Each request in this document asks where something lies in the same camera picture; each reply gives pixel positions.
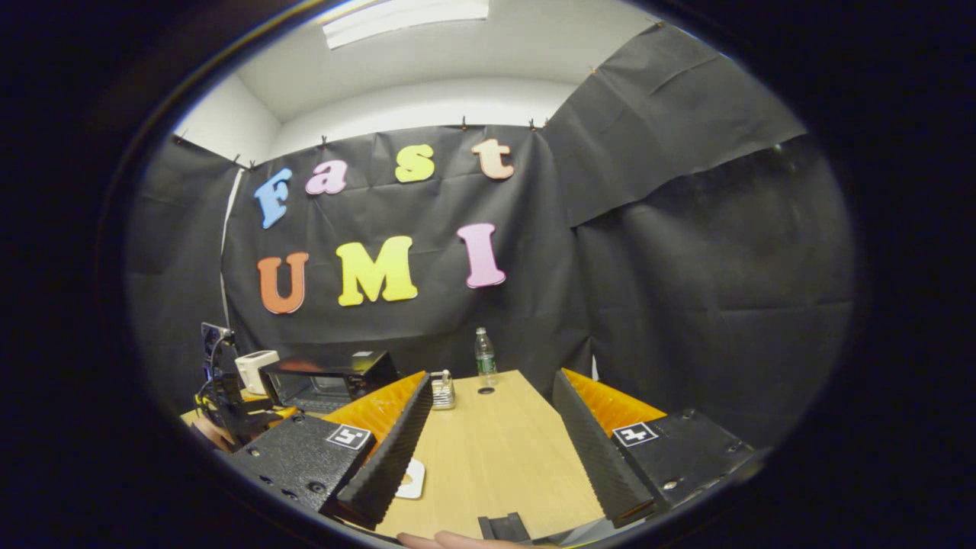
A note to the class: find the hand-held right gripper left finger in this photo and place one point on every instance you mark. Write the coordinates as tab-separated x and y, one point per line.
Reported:
389	457

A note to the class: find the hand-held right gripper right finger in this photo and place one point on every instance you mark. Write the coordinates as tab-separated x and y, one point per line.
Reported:
595	450

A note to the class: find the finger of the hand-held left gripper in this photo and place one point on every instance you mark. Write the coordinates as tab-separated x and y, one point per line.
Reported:
263	419

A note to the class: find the black electric oven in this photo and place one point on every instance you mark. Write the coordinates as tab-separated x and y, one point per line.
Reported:
335	381

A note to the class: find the white toaster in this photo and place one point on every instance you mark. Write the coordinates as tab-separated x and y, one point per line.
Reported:
255	370

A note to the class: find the white plate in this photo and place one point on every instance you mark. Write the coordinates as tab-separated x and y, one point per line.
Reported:
415	488

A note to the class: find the green plastic bottle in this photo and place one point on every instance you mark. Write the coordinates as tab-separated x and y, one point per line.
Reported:
486	362

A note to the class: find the ceiling light panel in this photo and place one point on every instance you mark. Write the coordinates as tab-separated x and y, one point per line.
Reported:
404	19

